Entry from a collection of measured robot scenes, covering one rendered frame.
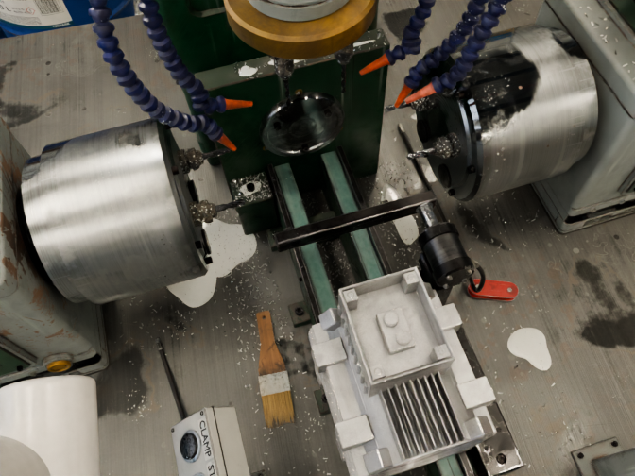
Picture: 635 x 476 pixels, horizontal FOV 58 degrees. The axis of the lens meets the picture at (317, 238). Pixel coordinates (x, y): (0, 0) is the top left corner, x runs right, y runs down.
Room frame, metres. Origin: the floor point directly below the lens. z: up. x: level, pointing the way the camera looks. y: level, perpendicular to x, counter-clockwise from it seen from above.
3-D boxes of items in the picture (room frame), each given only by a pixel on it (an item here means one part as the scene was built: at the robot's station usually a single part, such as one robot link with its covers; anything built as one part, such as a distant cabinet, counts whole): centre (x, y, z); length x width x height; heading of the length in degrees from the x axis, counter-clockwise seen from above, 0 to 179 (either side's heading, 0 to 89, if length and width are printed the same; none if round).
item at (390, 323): (0.22, -0.08, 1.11); 0.12 x 0.11 x 0.07; 13
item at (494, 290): (0.38, -0.31, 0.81); 0.09 x 0.03 x 0.02; 79
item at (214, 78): (0.68, 0.03, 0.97); 0.30 x 0.11 x 0.34; 103
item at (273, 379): (0.27, 0.09, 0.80); 0.21 x 0.05 x 0.01; 7
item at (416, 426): (0.18, -0.09, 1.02); 0.20 x 0.19 x 0.19; 13
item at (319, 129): (0.62, 0.01, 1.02); 0.15 x 0.02 x 0.15; 103
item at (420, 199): (0.43, -0.06, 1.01); 0.26 x 0.04 x 0.03; 103
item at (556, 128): (0.61, -0.33, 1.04); 0.41 x 0.25 x 0.25; 103
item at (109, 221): (0.45, 0.34, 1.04); 0.37 x 0.25 x 0.25; 103
